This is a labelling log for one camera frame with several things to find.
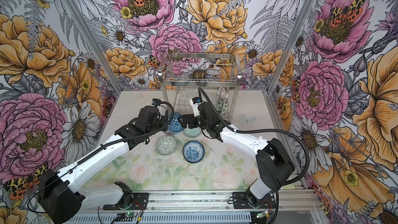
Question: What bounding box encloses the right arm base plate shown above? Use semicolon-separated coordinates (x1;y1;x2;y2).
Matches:
228;191;276;209

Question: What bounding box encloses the right aluminium frame post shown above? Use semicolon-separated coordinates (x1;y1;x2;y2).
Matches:
267;0;317;94

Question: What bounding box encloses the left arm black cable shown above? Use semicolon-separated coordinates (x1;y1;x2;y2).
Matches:
26;100;175;215

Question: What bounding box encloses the blue floral pattern bowl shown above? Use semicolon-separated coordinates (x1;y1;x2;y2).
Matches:
182;141;205;163

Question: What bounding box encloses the left aluminium frame post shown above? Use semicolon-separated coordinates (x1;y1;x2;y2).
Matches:
61;0;123;95

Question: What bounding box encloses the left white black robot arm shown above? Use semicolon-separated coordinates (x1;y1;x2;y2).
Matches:
37;101;175;224

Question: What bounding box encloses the white bowl maroon pattern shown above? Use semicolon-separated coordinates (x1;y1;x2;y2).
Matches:
216;87;228;101

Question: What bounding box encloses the steel two-tier dish rack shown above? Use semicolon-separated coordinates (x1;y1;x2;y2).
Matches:
156;51;246;121

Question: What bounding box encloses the aluminium front rail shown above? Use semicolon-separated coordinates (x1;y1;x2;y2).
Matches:
55;189;322;214

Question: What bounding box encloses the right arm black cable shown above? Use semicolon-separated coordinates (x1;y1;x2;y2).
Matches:
197;86;311;224

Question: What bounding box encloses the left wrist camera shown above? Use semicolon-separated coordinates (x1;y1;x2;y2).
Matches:
151;99;161;106

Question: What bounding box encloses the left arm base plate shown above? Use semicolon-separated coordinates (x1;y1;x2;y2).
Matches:
103;192;149;211

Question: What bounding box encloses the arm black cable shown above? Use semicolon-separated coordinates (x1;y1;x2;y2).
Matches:
26;100;175;215
197;86;311;224

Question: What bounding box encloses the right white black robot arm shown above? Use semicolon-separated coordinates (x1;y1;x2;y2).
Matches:
178;102;295;207

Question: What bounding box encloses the white vented cable duct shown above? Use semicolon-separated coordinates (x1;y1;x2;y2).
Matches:
67;212;252;224

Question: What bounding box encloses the aluminium frame post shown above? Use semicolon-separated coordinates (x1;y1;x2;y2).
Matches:
267;0;317;94
61;0;123;95

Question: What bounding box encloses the blue geometric pattern bowl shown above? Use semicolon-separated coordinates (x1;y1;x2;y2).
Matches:
165;112;183;135

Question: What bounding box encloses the green leaf pattern bowl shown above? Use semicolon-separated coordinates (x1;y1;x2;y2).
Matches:
216;98;229;116

